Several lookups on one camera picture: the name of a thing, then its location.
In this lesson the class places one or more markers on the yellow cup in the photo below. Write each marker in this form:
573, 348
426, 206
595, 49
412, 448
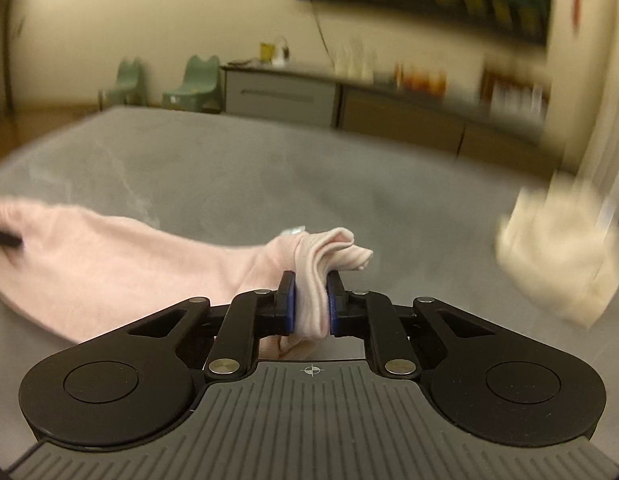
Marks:
266, 51

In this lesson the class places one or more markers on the green child chair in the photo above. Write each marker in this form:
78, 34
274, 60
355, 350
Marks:
124, 82
195, 82

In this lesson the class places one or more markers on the long low sideboard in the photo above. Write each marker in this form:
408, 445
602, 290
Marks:
349, 110

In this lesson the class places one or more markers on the clear bottles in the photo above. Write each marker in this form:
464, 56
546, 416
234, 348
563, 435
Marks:
354, 62

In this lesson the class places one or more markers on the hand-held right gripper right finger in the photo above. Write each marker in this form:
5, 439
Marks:
333, 310

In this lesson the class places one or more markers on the orange jars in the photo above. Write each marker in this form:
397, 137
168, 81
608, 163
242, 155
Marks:
422, 80

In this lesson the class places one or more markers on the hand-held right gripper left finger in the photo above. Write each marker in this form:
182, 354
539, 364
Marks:
288, 305

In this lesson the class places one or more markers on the cream folded cloth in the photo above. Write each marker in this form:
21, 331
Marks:
554, 255

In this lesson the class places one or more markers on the pink garment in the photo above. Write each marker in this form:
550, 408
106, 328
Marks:
114, 270

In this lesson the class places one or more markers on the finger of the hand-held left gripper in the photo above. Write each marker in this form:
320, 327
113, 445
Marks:
4, 237

